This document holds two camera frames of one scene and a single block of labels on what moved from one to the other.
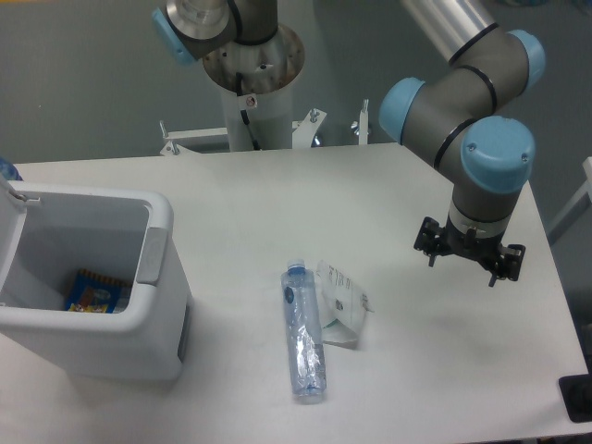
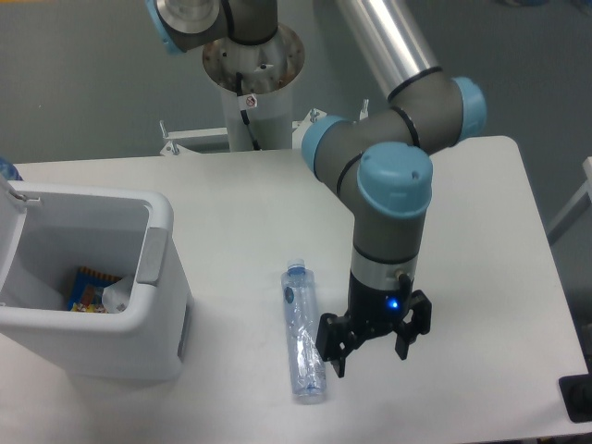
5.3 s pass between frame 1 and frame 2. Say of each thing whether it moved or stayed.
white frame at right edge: stayed
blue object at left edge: stayed
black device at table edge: stayed
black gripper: moved
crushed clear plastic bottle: stayed
